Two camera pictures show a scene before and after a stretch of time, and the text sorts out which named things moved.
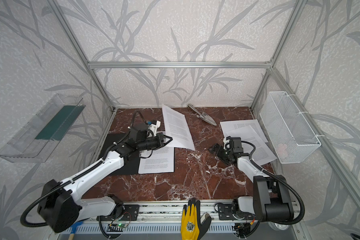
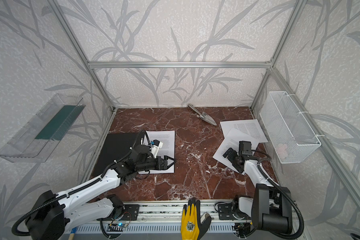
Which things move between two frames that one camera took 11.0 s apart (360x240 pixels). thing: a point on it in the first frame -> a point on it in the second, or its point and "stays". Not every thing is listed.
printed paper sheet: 176,127 -> 167,137
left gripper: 161,141 -> 160,163
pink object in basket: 281,150 stays
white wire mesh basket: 292,139 stays
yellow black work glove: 192,226 stays
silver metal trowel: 204,115 stays
